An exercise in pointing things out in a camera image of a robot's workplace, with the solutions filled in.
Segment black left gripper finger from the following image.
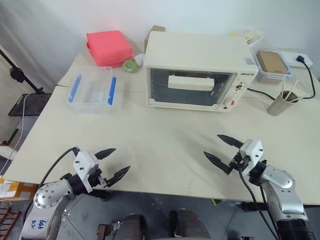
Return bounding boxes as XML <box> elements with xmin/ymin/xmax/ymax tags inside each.
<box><xmin>106</xmin><ymin>165</ymin><xmax>132</xmax><ymax>187</ymax></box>
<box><xmin>95</xmin><ymin>148</ymin><xmax>117</xmax><ymax>161</ymax></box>

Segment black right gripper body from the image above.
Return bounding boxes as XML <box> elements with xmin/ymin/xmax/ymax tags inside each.
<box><xmin>229</xmin><ymin>152</ymin><xmax>251</xmax><ymax>173</ymax></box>

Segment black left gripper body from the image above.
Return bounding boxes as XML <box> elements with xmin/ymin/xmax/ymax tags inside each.
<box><xmin>88</xmin><ymin>167</ymin><xmax>109</xmax><ymax>188</ymax></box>

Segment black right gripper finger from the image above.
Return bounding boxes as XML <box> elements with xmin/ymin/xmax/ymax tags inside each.
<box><xmin>216</xmin><ymin>134</ymin><xmax>244</xmax><ymax>150</ymax></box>
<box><xmin>203</xmin><ymin>150</ymin><xmax>232</xmax><ymax>176</ymax></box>

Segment cream toaster oven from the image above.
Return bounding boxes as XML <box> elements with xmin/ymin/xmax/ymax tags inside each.
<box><xmin>142</xmin><ymin>30</ymin><xmax>259</xmax><ymax>114</ymax></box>

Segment grey robot torso panel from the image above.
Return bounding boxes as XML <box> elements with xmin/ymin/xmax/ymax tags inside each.
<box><xmin>46</xmin><ymin>193</ymin><xmax>101</xmax><ymax>240</ymax></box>

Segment black table clamp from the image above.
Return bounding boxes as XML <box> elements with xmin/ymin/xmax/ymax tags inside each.
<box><xmin>240</xmin><ymin>200</ymin><xmax>269</xmax><ymax>214</ymax></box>

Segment grey metal cup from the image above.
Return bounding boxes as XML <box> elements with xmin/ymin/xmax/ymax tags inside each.
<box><xmin>267</xmin><ymin>90</ymin><xmax>300</xmax><ymax>117</ymax></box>

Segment clear container with blue latches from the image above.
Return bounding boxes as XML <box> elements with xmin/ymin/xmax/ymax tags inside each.
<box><xmin>65</xmin><ymin>65</ymin><xmax>121</xmax><ymax>114</ymax></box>

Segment yellow cardboard boxes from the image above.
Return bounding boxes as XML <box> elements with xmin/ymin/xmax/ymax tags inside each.
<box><xmin>0</xmin><ymin>175</ymin><xmax>39</xmax><ymax>201</ymax></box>

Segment clear container with brown lid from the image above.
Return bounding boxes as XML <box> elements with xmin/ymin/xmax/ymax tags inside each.
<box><xmin>252</xmin><ymin>47</ymin><xmax>294</xmax><ymax>84</ymax></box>

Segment green tape roll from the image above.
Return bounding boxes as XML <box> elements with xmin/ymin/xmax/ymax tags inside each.
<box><xmin>121</xmin><ymin>59</ymin><xmax>139</xmax><ymax>74</ymax></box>

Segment black mat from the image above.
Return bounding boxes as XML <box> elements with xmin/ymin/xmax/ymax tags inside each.
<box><xmin>7</xmin><ymin>93</ymin><xmax>52</xmax><ymax>117</ymax></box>

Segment red crate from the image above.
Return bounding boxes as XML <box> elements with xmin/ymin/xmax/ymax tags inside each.
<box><xmin>0</xmin><ymin>199</ymin><xmax>22</xmax><ymax>240</ymax></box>

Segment small white plastic piece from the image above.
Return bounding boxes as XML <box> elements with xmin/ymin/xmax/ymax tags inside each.
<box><xmin>134</xmin><ymin>53</ymin><xmax>147</xmax><ymax>67</ymax></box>

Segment white power strip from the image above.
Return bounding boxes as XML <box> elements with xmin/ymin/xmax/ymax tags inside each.
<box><xmin>279</xmin><ymin>50</ymin><xmax>314</xmax><ymax>68</ymax></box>

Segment pink square box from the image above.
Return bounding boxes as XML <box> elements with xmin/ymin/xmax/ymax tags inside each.
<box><xmin>85</xmin><ymin>30</ymin><xmax>133</xmax><ymax>68</ymax></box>

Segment clear bin with yellow items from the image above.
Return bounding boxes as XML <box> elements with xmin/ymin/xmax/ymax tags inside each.
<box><xmin>228</xmin><ymin>24</ymin><xmax>266</xmax><ymax>47</ymax></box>

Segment brown cardboard box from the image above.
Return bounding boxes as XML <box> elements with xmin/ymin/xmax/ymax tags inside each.
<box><xmin>143</xmin><ymin>24</ymin><xmax>168</xmax><ymax>54</ymax></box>

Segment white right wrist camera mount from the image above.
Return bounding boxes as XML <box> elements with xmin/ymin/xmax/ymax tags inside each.
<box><xmin>239</xmin><ymin>139</ymin><xmax>264</xmax><ymax>175</ymax></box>

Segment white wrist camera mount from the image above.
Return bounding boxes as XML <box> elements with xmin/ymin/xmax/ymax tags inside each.
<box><xmin>73</xmin><ymin>150</ymin><xmax>101</xmax><ymax>194</ymax></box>
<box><xmin>239</xmin><ymin>139</ymin><xmax>264</xmax><ymax>175</ymax></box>

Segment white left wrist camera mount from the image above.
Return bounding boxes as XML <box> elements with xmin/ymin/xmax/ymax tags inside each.
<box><xmin>73</xmin><ymin>150</ymin><xmax>101</xmax><ymax>194</ymax></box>

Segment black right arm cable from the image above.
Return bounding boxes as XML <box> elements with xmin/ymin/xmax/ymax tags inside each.
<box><xmin>238</xmin><ymin>169</ymin><xmax>282</xmax><ymax>240</ymax></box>

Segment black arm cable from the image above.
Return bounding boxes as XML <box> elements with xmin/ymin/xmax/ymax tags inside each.
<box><xmin>238</xmin><ymin>169</ymin><xmax>282</xmax><ymax>240</ymax></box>
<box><xmin>37</xmin><ymin>146</ymin><xmax>81</xmax><ymax>191</ymax></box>

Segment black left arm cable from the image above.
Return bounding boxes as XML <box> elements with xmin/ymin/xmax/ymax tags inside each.
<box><xmin>37</xmin><ymin>146</ymin><xmax>81</xmax><ymax>191</ymax></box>

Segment glass oven door with handle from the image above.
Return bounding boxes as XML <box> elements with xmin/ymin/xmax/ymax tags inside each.
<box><xmin>146</xmin><ymin>66</ymin><xmax>239</xmax><ymax>107</ymax></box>

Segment thin white cable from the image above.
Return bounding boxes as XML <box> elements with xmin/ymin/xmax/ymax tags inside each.
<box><xmin>0</xmin><ymin>95</ymin><xmax>29</xmax><ymax>176</ymax></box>

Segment black power cord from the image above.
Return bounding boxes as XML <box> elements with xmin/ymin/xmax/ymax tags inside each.
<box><xmin>246</xmin><ymin>55</ymin><xmax>317</xmax><ymax>100</ymax></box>

